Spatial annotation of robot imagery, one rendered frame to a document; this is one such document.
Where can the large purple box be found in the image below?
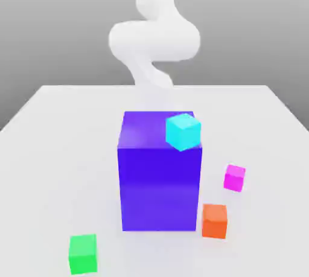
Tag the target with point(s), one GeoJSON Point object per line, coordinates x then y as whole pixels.
{"type": "Point", "coordinates": [159, 185]}

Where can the small cyan cube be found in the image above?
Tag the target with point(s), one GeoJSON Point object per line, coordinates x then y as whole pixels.
{"type": "Point", "coordinates": [182, 132]}

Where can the small green cube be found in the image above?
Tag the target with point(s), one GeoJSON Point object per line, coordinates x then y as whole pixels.
{"type": "Point", "coordinates": [82, 255]}

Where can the small magenta cube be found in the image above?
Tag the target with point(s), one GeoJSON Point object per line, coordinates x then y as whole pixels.
{"type": "Point", "coordinates": [234, 179]}

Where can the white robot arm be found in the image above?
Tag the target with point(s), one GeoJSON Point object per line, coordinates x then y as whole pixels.
{"type": "Point", "coordinates": [154, 40]}

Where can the small orange cube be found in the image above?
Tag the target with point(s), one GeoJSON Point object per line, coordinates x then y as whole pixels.
{"type": "Point", "coordinates": [214, 222]}

